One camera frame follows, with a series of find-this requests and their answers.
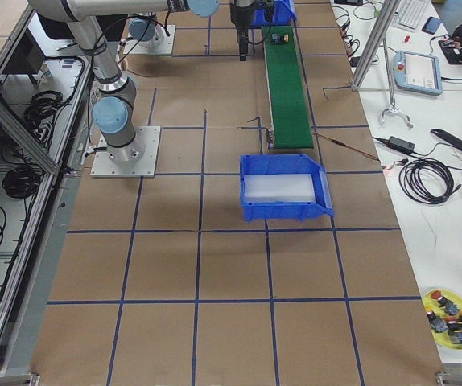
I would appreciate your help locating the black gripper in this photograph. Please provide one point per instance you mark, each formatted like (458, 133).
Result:
(240, 17)

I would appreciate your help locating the yellow push button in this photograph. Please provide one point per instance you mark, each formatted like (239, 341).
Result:
(279, 39)

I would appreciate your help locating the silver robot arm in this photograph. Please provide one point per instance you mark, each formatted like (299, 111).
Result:
(149, 32)
(113, 112)

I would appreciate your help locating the yellow plate of buttons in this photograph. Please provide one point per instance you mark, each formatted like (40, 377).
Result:
(444, 314)

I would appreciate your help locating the left blue plastic bin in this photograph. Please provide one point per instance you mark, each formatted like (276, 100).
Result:
(276, 13)

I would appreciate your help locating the blue plastic bin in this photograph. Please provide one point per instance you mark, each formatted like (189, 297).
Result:
(276, 13)
(277, 164)

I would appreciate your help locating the green conveyor belt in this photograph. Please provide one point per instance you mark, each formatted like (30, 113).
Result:
(290, 123)

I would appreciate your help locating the right blue plastic bin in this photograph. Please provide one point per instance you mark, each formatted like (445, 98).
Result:
(277, 164)

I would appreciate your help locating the white foam pad right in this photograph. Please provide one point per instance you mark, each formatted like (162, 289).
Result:
(278, 188)

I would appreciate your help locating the white keyboard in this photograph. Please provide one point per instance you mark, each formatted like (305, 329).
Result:
(409, 14)

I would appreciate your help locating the silver reacher grabber tool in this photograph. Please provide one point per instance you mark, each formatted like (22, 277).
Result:
(392, 110)

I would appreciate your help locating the blue teach pendant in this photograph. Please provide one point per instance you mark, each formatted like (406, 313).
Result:
(417, 72)

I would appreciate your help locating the black power adapter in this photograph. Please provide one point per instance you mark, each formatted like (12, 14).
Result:
(398, 144)

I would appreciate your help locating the black flat tool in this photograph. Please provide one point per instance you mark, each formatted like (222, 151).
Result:
(447, 137)

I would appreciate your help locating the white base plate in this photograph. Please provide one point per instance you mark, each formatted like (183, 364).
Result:
(133, 47)
(138, 159)

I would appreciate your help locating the aluminium frame post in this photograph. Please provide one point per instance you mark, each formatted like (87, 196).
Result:
(373, 42)

